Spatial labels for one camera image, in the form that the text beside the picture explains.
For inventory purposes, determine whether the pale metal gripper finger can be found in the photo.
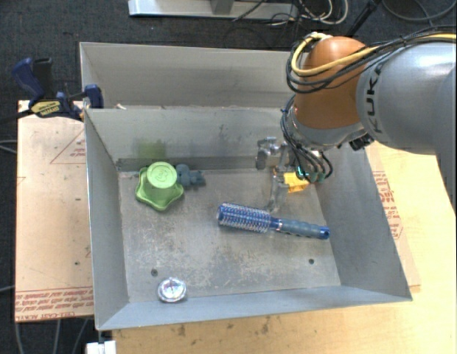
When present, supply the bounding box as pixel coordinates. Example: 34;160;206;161
275;182;290;213
265;174;281;212

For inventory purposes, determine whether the yellow block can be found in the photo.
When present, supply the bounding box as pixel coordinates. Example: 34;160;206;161
282;171;310;194

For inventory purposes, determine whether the blue round hairbrush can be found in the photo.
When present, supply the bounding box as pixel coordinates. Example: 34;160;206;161
216;201;331;240

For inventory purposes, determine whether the grey metal bin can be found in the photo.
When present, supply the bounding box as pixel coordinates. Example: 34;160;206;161
79;41;414;332

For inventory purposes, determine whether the grey-blue toy animal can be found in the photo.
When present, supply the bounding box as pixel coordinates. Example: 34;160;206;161
175;163;207;189

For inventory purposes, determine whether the green star-shaped cup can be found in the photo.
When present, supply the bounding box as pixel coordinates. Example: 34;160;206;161
135;161;186;213

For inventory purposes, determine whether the brown cardboard board, red print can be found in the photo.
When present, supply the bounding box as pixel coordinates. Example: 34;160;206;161
14;100;423;324

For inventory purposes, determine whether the black cylinder on white bracket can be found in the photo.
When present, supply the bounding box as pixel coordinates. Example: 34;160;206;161
348;132;375;152

